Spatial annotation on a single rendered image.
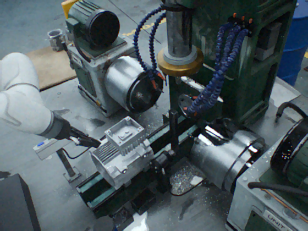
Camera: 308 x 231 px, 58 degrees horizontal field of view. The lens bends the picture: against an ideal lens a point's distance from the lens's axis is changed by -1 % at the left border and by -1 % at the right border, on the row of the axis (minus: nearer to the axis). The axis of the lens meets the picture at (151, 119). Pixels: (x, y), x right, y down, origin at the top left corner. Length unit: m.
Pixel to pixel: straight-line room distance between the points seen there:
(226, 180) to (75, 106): 1.08
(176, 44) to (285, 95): 1.56
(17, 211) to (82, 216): 0.27
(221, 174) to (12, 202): 0.88
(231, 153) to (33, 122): 0.64
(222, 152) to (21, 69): 0.72
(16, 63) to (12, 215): 0.65
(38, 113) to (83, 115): 0.86
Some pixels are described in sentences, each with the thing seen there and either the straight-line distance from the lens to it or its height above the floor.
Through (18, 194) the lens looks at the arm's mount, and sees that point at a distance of 1.38.
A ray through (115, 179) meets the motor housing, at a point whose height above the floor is 1.04.
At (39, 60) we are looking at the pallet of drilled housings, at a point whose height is 0.15.
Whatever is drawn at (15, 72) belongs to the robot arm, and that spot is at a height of 1.48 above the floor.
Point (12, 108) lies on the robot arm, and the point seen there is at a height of 1.46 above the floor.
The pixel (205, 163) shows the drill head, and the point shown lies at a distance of 1.06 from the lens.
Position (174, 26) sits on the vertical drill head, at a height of 1.48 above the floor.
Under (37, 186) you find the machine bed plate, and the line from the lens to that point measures 1.50.
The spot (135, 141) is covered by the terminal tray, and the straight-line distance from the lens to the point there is 1.10.
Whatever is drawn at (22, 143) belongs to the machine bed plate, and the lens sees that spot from 1.72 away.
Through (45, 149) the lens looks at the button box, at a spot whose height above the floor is 1.06.
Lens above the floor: 1.96
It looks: 46 degrees down
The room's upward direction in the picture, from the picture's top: 8 degrees counter-clockwise
